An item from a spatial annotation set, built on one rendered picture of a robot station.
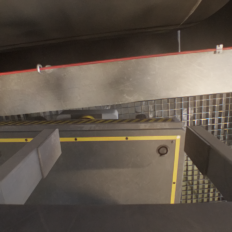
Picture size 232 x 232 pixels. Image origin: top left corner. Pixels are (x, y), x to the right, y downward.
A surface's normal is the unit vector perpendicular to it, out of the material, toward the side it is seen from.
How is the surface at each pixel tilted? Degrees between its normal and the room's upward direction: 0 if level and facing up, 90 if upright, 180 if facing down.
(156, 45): 6
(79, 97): 2
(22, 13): 72
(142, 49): 6
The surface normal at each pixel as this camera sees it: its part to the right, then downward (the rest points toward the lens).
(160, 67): -0.01, 0.28
